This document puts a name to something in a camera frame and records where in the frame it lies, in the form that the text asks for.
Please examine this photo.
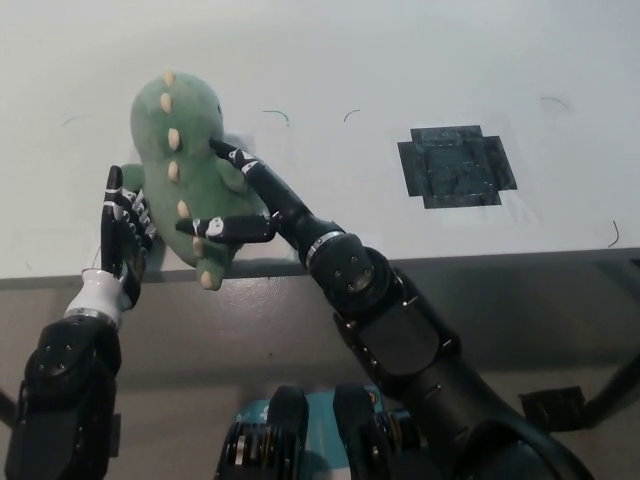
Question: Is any black tape patch on table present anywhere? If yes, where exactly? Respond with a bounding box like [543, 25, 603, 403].
[397, 123, 519, 210]

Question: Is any black table leg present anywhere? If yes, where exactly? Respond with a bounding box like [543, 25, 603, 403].
[0, 389, 19, 426]
[582, 349, 640, 431]

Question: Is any black and teal robot body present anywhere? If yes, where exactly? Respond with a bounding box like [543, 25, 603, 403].
[215, 383, 416, 480]

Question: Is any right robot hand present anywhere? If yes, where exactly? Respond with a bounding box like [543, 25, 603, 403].
[174, 139, 346, 266]

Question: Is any green plush dinosaur toy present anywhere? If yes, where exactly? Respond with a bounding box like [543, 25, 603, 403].
[130, 71, 269, 291]

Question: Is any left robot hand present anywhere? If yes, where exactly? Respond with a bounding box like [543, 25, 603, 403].
[64, 165, 159, 326]

